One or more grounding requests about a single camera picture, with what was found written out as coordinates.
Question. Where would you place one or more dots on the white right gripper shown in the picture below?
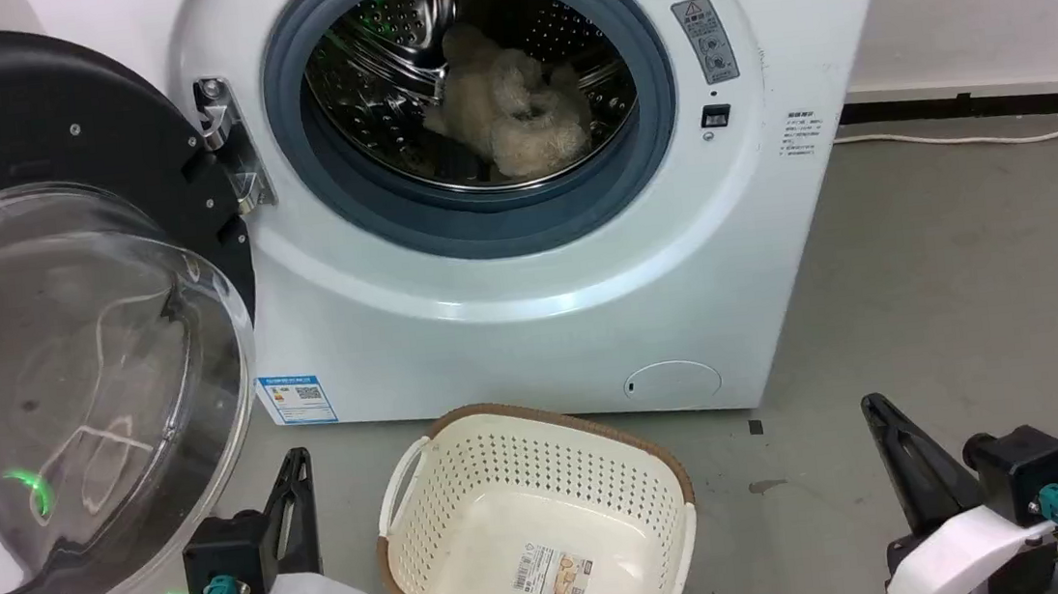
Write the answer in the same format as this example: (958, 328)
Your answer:
(971, 555)

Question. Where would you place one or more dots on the white front-load washing machine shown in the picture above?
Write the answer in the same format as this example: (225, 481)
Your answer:
(513, 337)

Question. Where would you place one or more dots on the chrome door hinge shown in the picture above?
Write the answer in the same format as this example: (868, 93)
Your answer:
(233, 146)

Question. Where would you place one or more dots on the black door latch socket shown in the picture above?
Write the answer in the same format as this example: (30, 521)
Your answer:
(715, 116)

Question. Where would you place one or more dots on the black round washer door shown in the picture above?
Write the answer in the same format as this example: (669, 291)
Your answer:
(36, 121)

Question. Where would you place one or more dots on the blue energy label sticker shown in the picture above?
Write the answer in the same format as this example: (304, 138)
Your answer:
(298, 399)

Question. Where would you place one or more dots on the cream perforated laundry basket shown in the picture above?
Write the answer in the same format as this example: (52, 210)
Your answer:
(530, 510)

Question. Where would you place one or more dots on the round white filter cover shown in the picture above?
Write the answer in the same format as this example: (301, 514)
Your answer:
(671, 385)

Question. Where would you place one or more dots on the paper label with barcode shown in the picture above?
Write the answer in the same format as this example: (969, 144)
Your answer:
(550, 574)

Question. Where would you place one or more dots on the small printed spec sticker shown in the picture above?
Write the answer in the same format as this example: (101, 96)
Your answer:
(803, 135)

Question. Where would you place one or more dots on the black baseboard strip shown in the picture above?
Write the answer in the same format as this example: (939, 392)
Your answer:
(986, 104)

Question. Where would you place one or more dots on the stainless steel washer drum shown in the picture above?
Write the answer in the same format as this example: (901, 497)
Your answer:
(381, 69)

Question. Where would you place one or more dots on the beige fluffy plush toy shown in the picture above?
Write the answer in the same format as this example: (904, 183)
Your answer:
(511, 105)

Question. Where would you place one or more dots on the grey warning sticker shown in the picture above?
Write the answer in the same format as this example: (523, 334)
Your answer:
(706, 37)

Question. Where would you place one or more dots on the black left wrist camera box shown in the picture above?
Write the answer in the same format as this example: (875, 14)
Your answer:
(224, 559)

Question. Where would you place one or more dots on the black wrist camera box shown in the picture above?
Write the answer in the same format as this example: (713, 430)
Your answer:
(1026, 472)
(224, 559)

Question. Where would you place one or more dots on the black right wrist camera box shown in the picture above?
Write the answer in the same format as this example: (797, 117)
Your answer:
(1026, 472)

